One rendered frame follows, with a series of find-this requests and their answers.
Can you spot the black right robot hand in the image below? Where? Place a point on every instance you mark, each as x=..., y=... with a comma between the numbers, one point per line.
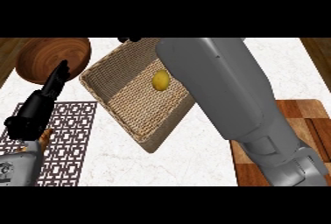
x=129, y=39

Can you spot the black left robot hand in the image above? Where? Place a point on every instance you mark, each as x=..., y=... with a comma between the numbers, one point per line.
x=36, y=108

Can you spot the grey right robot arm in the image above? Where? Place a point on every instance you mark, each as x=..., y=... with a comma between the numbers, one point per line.
x=233, y=96

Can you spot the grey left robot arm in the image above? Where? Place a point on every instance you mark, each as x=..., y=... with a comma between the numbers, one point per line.
x=17, y=169

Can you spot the yellow lemon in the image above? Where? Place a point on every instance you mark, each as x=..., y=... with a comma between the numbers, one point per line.
x=161, y=80

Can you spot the rectangular wicker basket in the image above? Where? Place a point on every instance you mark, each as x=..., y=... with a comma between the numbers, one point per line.
x=129, y=96

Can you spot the checkered wooden cutting board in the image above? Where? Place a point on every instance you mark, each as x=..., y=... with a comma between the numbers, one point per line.
x=311, y=116

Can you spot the brown croissant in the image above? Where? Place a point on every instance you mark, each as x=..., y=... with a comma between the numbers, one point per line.
x=45, y=137

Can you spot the brown patterned placemat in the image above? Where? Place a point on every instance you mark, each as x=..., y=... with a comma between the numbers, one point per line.
x=69, y=143

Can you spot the round wooden bowl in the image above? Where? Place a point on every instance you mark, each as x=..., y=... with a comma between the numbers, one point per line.
x=44, y=58

